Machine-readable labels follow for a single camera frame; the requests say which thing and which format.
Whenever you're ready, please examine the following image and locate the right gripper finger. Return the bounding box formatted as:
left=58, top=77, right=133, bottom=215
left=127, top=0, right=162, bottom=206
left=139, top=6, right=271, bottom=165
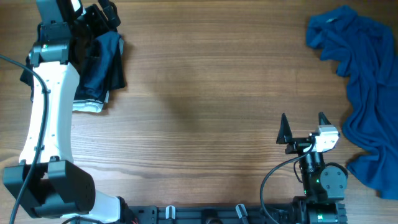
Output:
left=318, top=112, right=331, bottom=126
left=276, top=113, right=293, bottom=144

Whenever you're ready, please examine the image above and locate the black polo shirt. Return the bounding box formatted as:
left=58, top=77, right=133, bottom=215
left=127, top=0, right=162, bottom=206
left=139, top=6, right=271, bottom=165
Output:
left=19, top=24, right=102, bottom=91

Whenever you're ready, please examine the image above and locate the blue polo shirt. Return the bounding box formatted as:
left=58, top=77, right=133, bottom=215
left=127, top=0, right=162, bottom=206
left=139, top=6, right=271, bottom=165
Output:
left=306, top=6, right=397, bottom=200

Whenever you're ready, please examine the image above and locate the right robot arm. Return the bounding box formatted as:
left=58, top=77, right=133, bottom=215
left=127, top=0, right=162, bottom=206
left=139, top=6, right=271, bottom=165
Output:
left=276, top=112, right=348, bottom=223

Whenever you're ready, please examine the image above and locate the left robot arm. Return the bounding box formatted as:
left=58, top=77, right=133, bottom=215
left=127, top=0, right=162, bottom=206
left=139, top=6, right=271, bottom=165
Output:
left=2, top=1, right=137, bottom=223

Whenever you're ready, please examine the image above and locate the folded black garment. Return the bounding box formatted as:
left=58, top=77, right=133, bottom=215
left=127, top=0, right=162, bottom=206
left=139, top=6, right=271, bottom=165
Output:
left=73, top=30, right=127, bottom=105

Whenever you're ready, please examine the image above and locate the folded white garment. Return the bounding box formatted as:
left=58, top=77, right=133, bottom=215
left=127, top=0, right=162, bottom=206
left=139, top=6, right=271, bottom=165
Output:
left=72, top=39, right=124, bottom=113

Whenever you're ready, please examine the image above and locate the right black cable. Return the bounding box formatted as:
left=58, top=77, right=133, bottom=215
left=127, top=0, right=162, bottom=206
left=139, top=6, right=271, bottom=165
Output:
left=259, top=142, right=317, bottom=224

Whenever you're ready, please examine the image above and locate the right white rail clip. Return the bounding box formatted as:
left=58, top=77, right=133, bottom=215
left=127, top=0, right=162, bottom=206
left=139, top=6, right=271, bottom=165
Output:
left=235, top=203, right=249, bottom=224

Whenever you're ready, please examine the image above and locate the white rail clip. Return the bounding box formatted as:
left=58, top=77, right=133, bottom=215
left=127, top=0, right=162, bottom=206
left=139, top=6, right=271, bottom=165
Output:
left=235, top=203, right=249, bottom=224
left=165, top=205, right=176, bottom=220

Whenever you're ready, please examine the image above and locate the left white rail clip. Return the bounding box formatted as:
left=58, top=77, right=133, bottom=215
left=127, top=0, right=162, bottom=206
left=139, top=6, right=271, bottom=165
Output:
left=165, top=205, right=176, bottom=220

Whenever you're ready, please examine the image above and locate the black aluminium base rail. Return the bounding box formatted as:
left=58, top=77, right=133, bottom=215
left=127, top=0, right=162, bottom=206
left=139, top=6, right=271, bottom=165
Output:
left=124, top=203, right=348, bottom=224

